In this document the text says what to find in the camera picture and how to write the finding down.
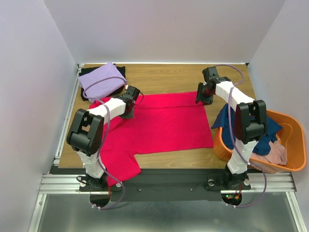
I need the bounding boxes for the red t shirt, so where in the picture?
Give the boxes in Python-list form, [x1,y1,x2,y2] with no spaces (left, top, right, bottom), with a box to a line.
[100,92,213,186]

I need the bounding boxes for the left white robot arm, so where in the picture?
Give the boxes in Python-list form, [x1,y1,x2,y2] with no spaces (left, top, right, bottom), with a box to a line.
[67,86,141,190]

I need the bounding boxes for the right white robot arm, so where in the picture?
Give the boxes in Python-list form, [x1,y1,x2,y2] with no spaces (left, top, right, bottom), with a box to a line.
[196,66,268,189]

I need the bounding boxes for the navy blue t shirt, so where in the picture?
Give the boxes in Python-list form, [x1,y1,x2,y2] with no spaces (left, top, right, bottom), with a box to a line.
[211,103,283,156]

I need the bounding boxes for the folded lilac t shirt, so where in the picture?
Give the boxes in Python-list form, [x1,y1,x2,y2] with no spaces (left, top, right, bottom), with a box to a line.
[77,62,127,103]

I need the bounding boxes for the pink t shirt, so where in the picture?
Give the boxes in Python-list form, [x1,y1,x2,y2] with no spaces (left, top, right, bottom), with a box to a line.
[250,141,287,174]

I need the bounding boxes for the orange plastic basket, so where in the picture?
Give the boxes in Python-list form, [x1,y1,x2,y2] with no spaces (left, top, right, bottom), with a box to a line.
[213,110,307,172]

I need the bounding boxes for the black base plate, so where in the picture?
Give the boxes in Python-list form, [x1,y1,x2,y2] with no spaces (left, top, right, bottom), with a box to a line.
[77,169,251,207]

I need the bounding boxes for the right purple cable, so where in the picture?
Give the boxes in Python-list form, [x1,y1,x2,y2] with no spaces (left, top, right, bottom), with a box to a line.
[210,64,267,209]

